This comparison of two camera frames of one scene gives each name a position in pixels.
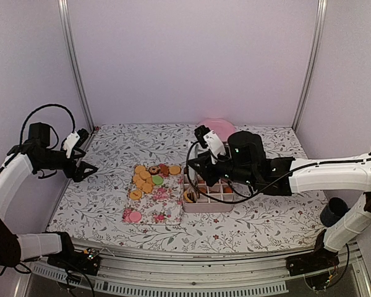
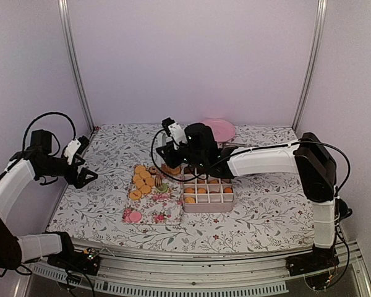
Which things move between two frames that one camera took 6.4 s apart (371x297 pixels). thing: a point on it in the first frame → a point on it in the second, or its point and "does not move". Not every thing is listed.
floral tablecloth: [91, 209] does not move
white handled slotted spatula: [195, 186] → [158, 182]
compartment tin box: [200, 197] does not move
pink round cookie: [135, 216] does not move
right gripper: [206, 172] → [169, 157]
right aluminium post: [313, 61] does not move
